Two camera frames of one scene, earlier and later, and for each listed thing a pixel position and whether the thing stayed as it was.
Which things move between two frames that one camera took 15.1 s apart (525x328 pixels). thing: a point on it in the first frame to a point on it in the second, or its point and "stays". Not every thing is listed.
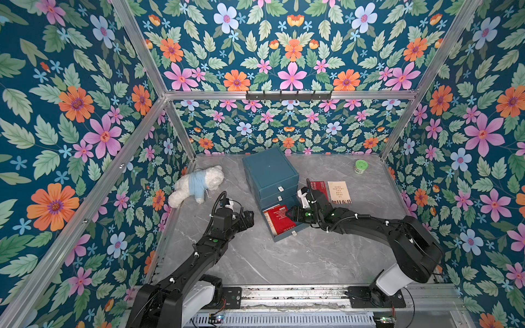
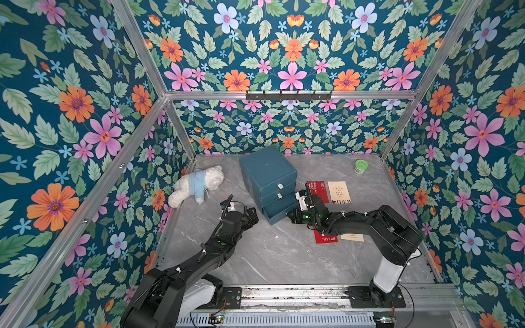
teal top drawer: (271, 190) stays
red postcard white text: (318, 186) stays
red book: (281, 219) to (320, 238)
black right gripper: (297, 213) stays
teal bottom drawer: (286, 235) to (277, 213)
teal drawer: (286, 199) stays
